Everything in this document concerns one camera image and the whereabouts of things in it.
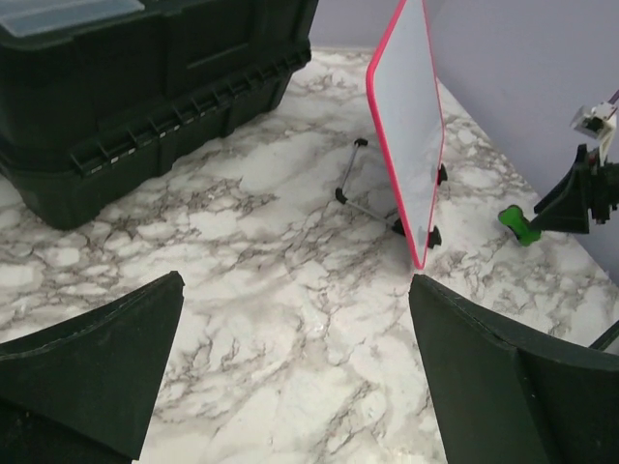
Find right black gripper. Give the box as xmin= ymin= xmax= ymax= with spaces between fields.
xmin=531 ymin=144 xmax=612 ymax=234

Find black plastic toolbox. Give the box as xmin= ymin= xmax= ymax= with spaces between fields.
xmin=1 ymin=0 xmax=317 ymax=230

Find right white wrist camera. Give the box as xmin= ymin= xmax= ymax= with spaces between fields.
xmin=571 ymin=101 xmax=618 ymax=164

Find green black whiteboard eraser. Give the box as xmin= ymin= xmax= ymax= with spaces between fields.
xmin=498 ymin=205 xmax=542 ymax=247

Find whiteboard wire stand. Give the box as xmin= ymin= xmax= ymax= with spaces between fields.
xmin=335 ymin=137 xmax=449 ymax=250

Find pink framed whiteboard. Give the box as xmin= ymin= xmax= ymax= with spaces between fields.
xmin=366 ymin=1 xmax=445 ymax=270

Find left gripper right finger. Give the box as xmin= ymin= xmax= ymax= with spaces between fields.
xmin=409 ymin=275 xmax=618 ymax=463

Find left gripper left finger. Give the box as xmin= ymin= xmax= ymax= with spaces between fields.
xmin=1 ymin=272 xmax=184 ymax=463

